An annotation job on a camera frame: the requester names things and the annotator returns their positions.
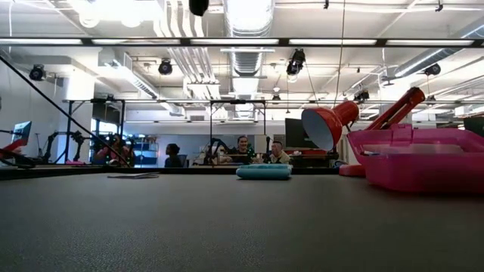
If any long black left arm cable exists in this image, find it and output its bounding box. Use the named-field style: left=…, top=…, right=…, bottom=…
left=0, top=55, right=132, bottom=168

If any black background monitor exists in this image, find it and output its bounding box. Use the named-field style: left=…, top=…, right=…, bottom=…
left=284, top=117, right=319, bottom=150

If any black table mat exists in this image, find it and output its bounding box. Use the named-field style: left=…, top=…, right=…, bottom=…
left=0, top=173, right=484, bottom=272

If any red desk lamp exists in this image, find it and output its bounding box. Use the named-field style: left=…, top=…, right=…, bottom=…
left=301, top=86, right=427, bottom=178

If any overhead rig light bar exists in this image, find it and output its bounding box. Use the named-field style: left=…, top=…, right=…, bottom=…
left=0, top=36, right=484, bottom=48

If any pink plastic pencil case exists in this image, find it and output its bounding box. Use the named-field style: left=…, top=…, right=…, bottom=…
left=346, top=123, right=484, bottom=194

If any red background object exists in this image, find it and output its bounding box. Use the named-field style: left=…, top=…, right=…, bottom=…
left=0, top=138, right=24, bottom=159

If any small background monitor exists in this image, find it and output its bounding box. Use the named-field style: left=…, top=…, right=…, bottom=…
left=11, top=120, right=33, bottom=147

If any person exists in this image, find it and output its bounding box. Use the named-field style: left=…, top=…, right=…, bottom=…
left=226, top=135, right=258, bottom=165
left=94, top=134, right=132, bottom=167
left=264, top=140, right=291, bottom=165
left=165, top=143, right=188, bottom=168

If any blue background shelf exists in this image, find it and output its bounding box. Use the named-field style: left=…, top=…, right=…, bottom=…
left=130, top=134, right=160, bottom=167

